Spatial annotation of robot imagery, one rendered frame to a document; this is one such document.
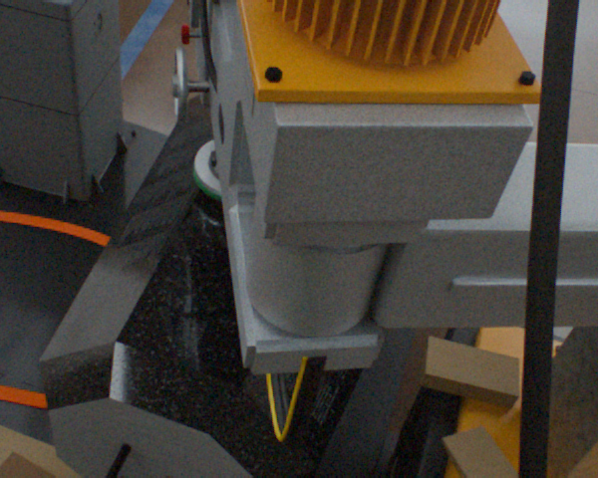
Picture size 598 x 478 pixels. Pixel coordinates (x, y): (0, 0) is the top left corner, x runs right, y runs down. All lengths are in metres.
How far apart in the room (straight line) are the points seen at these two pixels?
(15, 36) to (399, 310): 1.87
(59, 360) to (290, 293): 0.82
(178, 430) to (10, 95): 1.58
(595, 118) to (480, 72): 3.29
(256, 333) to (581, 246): 0.45
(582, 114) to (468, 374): 2.52
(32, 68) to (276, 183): 2.04
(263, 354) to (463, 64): 0.51
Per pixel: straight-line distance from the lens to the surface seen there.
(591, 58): 4.52
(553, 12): 0.50
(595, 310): 1.21
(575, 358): 1.58
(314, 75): 0.74
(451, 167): 0.79
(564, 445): 1.66
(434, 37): 0.74
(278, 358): 1.12
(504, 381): 1.74
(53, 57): 2.67
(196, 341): 1.60
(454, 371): 1.72
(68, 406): 1.72
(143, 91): 3.58
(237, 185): 1.25
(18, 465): 2.24
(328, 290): 1.02
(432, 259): 1.01
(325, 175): 0.75
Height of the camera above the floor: 2.19
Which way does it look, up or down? 47 degrees down
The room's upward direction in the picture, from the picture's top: 11 degrees clockwise
